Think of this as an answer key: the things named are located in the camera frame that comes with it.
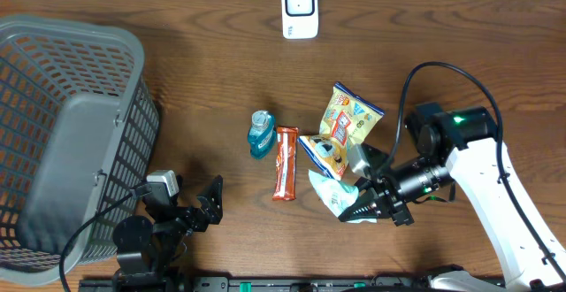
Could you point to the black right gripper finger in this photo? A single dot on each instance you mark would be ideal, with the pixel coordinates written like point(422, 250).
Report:
point(373, 160)
point(367, 207)

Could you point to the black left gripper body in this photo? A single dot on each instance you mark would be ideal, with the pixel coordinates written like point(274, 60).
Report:
point(175, 227)

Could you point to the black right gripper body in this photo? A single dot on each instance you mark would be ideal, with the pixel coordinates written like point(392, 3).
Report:
point(398, 205)

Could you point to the light teal snack packet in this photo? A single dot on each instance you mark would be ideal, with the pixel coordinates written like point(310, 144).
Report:
point(337, 196)

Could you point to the large yellow snack bag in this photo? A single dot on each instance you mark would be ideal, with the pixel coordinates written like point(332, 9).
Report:
point(348, 118)

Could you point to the orange brown snack bar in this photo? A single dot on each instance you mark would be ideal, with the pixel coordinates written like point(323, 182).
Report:
point(285, 164)

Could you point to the blue mouthwash bottle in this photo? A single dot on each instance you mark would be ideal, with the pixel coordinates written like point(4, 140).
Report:
point(262, 134)

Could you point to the small yellow blue snack bag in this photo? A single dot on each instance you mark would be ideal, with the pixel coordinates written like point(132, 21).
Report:
point(327, 153)

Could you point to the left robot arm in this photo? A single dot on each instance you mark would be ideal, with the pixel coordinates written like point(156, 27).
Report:
point(147, 245)

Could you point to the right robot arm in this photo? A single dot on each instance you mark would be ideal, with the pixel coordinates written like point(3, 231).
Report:
point(459, 149)

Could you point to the white barcode scanner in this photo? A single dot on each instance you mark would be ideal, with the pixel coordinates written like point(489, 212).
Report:
point(300, 19)

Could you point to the grey plastic shopping basket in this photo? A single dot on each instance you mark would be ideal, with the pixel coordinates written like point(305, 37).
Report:
point(78, 126)

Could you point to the black mounting rail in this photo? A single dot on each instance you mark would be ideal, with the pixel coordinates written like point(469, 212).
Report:
point(223, 284)

